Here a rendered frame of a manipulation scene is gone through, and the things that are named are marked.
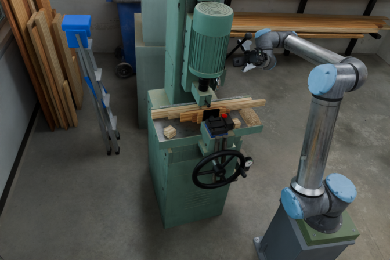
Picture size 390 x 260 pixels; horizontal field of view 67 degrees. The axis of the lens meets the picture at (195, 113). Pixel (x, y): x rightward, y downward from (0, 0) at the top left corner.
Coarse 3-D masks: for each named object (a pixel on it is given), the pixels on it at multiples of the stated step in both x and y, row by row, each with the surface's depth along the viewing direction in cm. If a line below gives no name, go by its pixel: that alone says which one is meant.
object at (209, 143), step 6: (204, 126) 150; (204, 132) 149; (228, 132) 148; (204, 138) 150; (210, 138) 144; (222, 138) 145; (228, 138) 147; (204, 144) 152; (210, 144) 145; (228, 144) 150; (210, 150) 149
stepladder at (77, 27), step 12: (72, 24) 179; (84, 24) 180; (72, 36) 181; (84, 36) 183; (84, 48) 189; (84, 60) 192; (84, 72) 199; (96, 72) 214; (96, 84) 208; (96, 96) 212; (108, 96) 233; (96, 108) 220; (108, 108) 241; (108, 120) 230; (108, 132) 261; (108, 144) 247
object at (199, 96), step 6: (192, 84) 160; (198, 84) 159; (192, 90) 162; (198, 90) 155; (198, 96) 153; (204, 96) 152; (210, 96) 153; (198, 102) 154; (204, 102) 155; (210, 102) 156
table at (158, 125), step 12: (156, 120) 159; (168, 120) 160; (240, 120) 165; (156, 132) 152; (180, 132) 153; (192, 132) 154; (240, 132) 162; (252, 132) 166; (168, 144) 150; (180, 144) 153
